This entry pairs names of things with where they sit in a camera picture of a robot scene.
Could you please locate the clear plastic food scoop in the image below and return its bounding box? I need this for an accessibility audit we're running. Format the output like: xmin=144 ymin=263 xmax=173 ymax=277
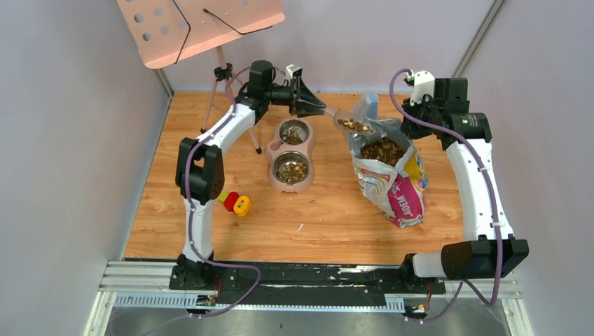
xmin=324 ymin=107 xmax=375 ymax=135

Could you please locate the cat food bag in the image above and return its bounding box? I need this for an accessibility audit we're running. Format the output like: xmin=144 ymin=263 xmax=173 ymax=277
xmin=346 ymin=118 xmax=428 ymax=228

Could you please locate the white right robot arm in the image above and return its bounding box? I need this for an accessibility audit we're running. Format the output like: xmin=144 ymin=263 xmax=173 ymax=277
xmin=400 ymin=71 xmax=530 ymax=293

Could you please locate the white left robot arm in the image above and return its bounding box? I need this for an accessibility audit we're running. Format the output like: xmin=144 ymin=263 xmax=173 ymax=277
xmin=174 ymin=60 xmax=326 ymax=289

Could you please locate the brown pet food kibble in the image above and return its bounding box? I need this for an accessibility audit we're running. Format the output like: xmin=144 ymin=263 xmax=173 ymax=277
xmin=359 ymin=137 xmax=405 ymax=166

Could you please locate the steel bowl far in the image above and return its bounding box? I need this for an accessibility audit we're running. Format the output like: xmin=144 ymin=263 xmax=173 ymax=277
xmin=278 ymin=119 xmax=310 ymax=146

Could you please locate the steel bowl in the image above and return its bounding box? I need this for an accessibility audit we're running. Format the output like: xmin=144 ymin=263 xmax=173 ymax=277
xmin=278 ymin=119 xmax=310 ymax=146
xmin=272 ymin=151 xmax=310 ymax=185

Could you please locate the pink double bowl feeder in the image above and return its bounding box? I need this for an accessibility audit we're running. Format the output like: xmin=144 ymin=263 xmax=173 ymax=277
xmin=265 ymin=118 xmax=317 ymax=194

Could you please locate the blue item in bubble wrap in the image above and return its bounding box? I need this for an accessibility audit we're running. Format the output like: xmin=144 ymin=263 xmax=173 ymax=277
xmin=351 ymin=94 xmax=379 ymax=120

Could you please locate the steel bowl near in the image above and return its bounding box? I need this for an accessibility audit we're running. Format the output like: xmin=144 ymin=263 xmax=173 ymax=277
xmin=272 ymin=151 xmax=310 ymax=185

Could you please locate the red toy block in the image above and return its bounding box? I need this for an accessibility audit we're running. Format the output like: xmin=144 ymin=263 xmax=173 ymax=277
xmin=223 ymin=191 xmax=240 ymax=212

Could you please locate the yellow traffic light block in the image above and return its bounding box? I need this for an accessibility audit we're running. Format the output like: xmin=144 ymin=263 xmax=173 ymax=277
xmin=233 ymin=195 xmax=251 ymax=217

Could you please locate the pink music stand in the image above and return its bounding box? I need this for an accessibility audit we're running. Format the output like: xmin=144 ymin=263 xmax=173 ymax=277
xmin=115 ymin=0 xmax=286 ymax=155

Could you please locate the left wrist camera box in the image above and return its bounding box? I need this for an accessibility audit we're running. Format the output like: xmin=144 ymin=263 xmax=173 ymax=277
xmin=285 ymin=64 xmax=303 ymax=82

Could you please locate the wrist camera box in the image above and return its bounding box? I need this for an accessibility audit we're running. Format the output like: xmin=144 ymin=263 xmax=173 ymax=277
xmin=405 ymin=70 xmax=436 ymax=106
xmin=285 ymin=64 xmax=303 ymax=82

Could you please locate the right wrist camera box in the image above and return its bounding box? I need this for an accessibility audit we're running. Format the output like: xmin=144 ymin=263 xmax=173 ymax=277
xmin=405 ymin=70 xmax=436 ymax=106

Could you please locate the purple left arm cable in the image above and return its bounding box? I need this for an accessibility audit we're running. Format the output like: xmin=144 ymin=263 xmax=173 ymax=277
xmin=184 ymin=64 xmax=289 ymax=319

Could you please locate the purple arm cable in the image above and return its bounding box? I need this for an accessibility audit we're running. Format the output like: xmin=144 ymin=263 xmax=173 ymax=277
xmin=389 ymin=68 xmax=504 ymax=324
xmin=184 ymin=64 xmax=289 ymax=319

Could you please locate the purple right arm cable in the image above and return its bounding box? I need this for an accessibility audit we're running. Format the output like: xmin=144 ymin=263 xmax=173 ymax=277
xmin=389 ymin=68 xmax=504 ymax=324

